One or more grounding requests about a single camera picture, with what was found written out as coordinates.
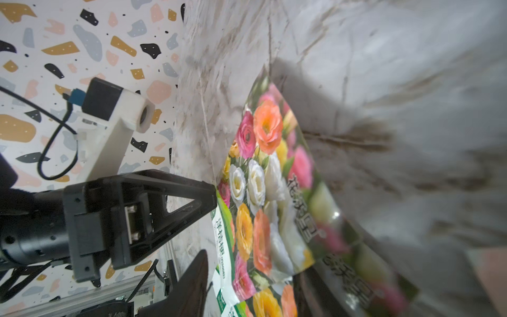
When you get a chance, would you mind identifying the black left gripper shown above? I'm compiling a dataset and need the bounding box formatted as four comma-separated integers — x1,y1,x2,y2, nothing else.
62,169,217,283

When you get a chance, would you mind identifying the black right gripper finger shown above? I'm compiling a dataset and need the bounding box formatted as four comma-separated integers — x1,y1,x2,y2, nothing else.
137,250,209,317

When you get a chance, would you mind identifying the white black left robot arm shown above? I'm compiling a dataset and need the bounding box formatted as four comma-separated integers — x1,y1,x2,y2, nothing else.
1,160,217,282

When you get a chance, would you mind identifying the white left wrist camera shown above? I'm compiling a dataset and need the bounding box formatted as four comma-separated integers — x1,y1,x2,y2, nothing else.
75,77,155,182

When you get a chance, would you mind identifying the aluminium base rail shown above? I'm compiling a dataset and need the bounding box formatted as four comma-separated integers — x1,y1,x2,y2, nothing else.
1,276,141,316

